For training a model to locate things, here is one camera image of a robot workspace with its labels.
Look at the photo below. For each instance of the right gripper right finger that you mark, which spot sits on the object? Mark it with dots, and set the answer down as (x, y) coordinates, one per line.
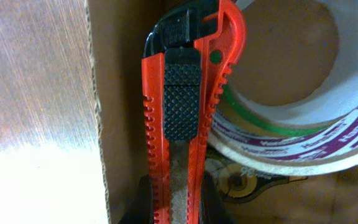
(212, 210)

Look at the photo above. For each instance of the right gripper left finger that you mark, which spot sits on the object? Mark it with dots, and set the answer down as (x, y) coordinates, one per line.
(140, 210)

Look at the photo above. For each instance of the green tape roll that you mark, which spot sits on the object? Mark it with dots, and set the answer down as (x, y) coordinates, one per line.
(237, 114)

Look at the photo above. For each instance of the white masking tape roll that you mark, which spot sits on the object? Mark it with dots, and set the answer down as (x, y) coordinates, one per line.
(299, 68)

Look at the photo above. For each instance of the orange utility knife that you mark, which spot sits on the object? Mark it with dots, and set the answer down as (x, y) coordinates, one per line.
(187, 58)

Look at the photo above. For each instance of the brown cardboard box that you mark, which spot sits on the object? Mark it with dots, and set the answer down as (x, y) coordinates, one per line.
(119, 30)

